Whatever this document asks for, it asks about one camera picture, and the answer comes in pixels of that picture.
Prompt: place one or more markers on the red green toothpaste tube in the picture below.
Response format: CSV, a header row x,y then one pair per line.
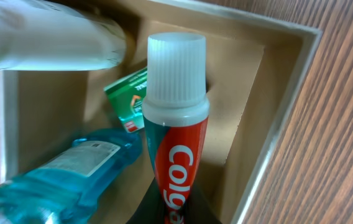
x,y
175,111

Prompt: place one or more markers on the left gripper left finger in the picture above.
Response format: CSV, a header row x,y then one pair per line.
x,y
151,210

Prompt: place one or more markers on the white lotion tube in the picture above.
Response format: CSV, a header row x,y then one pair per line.
x,y
48,36

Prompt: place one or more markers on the white open cardboard box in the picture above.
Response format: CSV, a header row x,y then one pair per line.
x,y
255,67

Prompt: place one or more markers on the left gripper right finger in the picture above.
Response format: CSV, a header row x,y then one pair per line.
x,y
197,209

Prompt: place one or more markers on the green soap box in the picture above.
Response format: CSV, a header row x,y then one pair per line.
x,y
126,97

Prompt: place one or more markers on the blue mouthwash bottle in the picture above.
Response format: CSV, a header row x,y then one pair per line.
x,y
67,188

